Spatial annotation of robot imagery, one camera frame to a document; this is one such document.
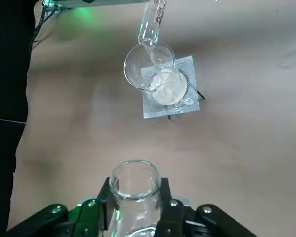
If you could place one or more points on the large clear glass beaker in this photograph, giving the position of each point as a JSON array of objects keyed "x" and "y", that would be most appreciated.
[{"x": 138, "y": 66}]

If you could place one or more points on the clear glass graduated cylinder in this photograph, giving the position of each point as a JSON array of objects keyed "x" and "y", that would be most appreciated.
[{"x": 150, "y": 22}]

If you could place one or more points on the clear glass conical flask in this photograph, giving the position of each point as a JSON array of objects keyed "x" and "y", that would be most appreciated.
[{"x": 135, "y": 214}]

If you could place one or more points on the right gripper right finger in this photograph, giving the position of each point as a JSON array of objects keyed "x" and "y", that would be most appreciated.
[{"x": 185, "y": 222}]

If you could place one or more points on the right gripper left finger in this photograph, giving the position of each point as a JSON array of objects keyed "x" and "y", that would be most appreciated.
[{"x": 84, "y": 219}]

